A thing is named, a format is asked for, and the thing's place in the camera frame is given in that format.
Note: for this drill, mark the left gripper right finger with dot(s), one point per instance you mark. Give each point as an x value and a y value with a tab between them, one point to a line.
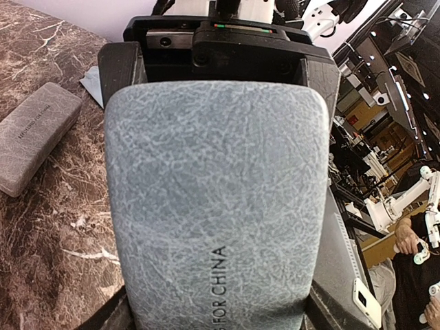
324	312

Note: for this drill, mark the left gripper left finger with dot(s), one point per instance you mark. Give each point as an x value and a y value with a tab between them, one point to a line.
115	314

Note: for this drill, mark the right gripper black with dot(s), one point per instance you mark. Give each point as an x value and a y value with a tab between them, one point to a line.
208	48

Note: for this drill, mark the blue-grey glasses case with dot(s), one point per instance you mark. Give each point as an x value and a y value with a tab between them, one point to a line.
217	193

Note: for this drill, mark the light blue cloth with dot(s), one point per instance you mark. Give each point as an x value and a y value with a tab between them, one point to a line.
91	82

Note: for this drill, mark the beige glasses case teal lining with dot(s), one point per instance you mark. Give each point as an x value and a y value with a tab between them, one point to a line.
31	131

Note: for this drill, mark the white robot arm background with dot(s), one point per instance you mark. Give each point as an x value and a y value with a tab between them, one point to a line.
408	284

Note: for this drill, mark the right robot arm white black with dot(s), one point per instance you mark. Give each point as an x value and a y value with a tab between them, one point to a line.
317	18

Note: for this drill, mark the operator hand background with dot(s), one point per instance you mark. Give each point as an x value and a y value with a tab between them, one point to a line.
408	232

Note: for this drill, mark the white smartphone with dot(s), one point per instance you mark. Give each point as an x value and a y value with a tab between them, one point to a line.
367	303

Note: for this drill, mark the white slotted cable duct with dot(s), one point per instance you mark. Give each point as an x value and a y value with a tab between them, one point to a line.
348	244

